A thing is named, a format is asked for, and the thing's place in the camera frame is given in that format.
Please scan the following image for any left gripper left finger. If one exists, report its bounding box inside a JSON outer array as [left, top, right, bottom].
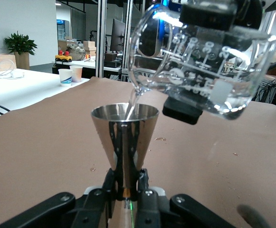
[[0, 167, 119, 228]]

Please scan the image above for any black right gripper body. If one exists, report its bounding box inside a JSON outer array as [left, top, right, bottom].
[[234, 0, 264, 30]]

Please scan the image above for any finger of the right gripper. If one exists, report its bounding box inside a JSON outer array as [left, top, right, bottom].
[[180, 3, 238, 30], [162, 95, 204, 126]]

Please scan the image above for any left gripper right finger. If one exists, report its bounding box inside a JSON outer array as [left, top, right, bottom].
[[137, 169, 236, 228]]

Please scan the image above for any clear glass measuring cup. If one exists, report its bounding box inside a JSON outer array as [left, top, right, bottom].
[[125, 4, 276, 121]]

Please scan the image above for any steel double jigger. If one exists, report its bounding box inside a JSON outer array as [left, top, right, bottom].
[[91, 103, 160, 228]]

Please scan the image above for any pale pink paper cup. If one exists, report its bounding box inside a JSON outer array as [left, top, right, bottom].
[[70, 66, 83, 83]]

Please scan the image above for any white blue paper cup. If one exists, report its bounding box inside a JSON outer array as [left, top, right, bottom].
[[58, 68, 73, 87]]

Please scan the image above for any black computer monitor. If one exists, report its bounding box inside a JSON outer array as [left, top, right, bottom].
[[110, 19, 126, 52]]

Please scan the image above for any cardboard box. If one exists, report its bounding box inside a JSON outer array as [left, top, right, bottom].
[[83, 40, 97, 57]]

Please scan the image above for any olive backpack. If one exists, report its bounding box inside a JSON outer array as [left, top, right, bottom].
[[66, 44, 86, 60]]

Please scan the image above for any white side table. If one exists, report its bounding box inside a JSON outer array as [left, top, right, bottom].
[[0, 68, 91, 124]]

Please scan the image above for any glass door fridge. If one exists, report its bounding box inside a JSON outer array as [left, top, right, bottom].
[[56, 19, 70, 40]]

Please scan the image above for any potted green plant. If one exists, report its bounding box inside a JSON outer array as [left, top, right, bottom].
[[4, 30, 38, 71]]

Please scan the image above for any aluminium frame post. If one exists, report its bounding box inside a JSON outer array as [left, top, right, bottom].
[[121, 0, 134, 81], [95, 0, 108, 79]]

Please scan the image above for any white coiled cable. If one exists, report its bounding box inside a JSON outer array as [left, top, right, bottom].
[[0, 59, 26, 79]]

